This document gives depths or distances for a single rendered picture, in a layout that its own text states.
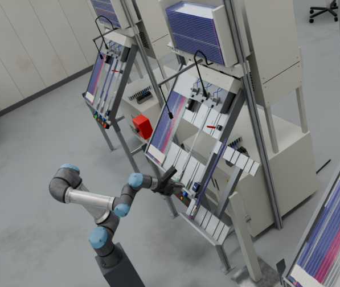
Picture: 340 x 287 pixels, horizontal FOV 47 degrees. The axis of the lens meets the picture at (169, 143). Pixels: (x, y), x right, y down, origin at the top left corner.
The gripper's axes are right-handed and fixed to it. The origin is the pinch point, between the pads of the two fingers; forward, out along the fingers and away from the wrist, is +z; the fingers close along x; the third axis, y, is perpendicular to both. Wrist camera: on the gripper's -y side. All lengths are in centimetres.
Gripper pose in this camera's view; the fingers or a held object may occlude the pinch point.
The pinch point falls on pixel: (183, 184)
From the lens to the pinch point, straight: 233.0
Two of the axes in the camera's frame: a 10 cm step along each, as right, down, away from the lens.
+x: 5.0, 3.5, -7.9
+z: 7.9, 2.0, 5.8
